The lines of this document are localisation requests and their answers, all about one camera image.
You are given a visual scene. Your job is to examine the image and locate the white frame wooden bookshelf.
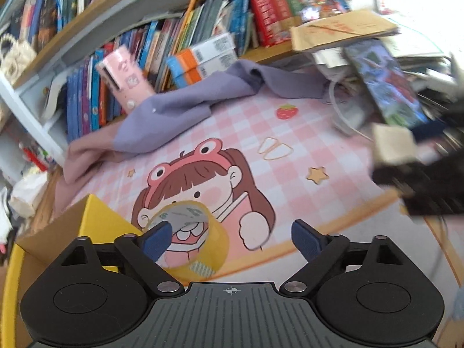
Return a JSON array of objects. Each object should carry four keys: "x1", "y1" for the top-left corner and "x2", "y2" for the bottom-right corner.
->
[{"x1": 0, "y1": 0, "x2": 399, "y2": 167}]

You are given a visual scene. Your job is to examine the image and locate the yellow tape roll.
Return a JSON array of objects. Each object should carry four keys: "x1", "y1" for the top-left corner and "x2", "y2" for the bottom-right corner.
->
[{"x1": 143, "y1": 200, "x2": 231, "y2": 280}]

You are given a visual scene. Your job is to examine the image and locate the beige tissue pack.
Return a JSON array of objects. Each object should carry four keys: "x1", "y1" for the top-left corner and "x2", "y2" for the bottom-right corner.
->
[{"x1": 9, "y1": 172, "x2": 49, "y2": 218}]

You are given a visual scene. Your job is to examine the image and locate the white power adapter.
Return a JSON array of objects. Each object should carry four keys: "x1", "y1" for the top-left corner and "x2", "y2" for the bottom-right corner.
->
[{"x1": 424, "y1": 56, "x2": 464, "y2": 99}]

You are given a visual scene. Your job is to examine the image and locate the brown paper envelope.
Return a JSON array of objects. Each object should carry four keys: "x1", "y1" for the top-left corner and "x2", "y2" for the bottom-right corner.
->
[{"x1": 291, "y1": 9, "x2": 401, "y2": 52}]

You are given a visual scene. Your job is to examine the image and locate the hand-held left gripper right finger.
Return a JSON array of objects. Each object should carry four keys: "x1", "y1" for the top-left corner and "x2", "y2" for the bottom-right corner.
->
[{"x1": 279, "y1": 219, "x2": 399, "y2": 298}]

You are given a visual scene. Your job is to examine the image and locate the white cable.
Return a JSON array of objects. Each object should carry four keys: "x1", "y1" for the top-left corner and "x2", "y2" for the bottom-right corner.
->
[{"x1": 328, "y1": 79, "x2": 450, "y2": 280}]

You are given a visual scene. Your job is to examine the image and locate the pile of loose papers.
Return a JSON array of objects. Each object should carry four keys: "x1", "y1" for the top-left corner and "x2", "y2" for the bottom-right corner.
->
[{"x1": 312, "y1": 43, "x2": 464, "y2": 124}]

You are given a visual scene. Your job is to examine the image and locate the row of colourful books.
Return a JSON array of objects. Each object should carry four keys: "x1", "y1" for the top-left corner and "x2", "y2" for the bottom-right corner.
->
[{"x1": 45, "y1": 0, "x2": 254, "y2": 142}]

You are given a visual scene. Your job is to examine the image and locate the cream block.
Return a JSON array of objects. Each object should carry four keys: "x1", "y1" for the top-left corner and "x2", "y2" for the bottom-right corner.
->
[{"x1": 371, "y1": 122, "x2": 417, "y2": 167}]

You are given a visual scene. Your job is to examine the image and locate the red standing dictionary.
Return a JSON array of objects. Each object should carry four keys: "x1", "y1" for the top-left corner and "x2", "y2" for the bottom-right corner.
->
[
  {"x1": 270, "y1": 0, "x2": 291, "y2": 42},
  {"x1": 250, "y1": 0, "x2": 277, "y2": 48}
]

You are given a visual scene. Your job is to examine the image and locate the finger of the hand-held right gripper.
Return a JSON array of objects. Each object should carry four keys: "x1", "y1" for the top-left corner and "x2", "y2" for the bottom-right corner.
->
[
  {"x1": 373, "y1": 159, "x2": 450, "y2": 193},
  {"x1": 411, "y1": 99, "x2": 464, "y2": 143}
]

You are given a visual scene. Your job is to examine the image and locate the orange blue white carton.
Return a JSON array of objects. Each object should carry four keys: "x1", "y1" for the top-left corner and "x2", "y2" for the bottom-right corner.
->
[
  {"x1": 172, "y1": 51, "x2": 239, "y2": 88},
  {"x1": 167, "y1": 32, "x2": 236, "y2": 70}
]

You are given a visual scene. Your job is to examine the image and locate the pink checked printed tablecloth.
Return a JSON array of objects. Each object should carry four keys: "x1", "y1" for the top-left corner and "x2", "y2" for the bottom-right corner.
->
[{"x1": 47, "y1": 65, "x2": 464, "y2": 298}]

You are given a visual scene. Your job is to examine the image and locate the yellow cardboard box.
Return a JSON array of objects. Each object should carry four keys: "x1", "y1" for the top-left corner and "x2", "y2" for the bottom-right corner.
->
[{"x1": 0, "y1": 194, "x2": 146, "y2": 348}]

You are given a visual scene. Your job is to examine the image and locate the black smartphone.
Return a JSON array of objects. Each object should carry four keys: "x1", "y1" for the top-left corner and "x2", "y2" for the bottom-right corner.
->
[{"x1": 342, "y1": 39, "x2": 432, "y2": 129}]

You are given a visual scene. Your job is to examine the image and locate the pink cylindrical device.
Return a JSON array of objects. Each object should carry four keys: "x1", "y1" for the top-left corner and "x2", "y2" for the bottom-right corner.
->
[{"x1": 95, "y1": 46, "x2": 156, "y2": 111}]

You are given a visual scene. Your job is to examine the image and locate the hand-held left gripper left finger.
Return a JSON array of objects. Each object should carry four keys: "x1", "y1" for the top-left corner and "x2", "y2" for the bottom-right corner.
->
[{"x1": 60, "y1": 221, "x2": 185, "y2": 298}]

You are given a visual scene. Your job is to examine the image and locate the white quilted handbag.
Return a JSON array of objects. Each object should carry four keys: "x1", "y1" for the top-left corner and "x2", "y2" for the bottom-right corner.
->
[{"x1": 0, "y1": 32, "x2": 37, "y2": 88}]

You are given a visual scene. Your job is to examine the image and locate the purple pink cloth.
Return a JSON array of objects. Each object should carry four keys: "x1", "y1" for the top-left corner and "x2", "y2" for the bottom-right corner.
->
[{"x1": 54, "y1": 60, "x2": 329, "y2": 211}]

